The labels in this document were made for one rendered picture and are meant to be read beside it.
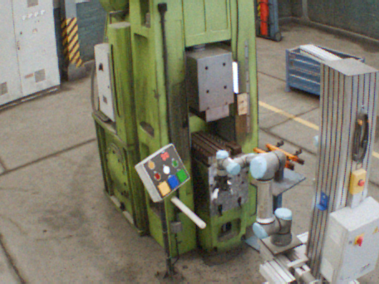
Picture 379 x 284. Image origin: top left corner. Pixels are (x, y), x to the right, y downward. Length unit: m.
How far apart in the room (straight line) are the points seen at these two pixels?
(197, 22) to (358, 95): 1.54
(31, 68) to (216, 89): 5.35
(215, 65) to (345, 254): 1.71
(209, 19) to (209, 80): 0.46
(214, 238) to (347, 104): 2.12
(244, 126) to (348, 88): 1.82
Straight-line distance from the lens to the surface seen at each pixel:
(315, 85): 7.43
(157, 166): 3.33
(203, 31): 3.55
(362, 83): 2.42
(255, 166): 2.70
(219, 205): 3.96
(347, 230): 2.56
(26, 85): 8.47
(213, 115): 3.61
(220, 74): 3.53
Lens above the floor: 2.75
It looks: 27 degrees down
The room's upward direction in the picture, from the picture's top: 4 degrees counter-clockwise
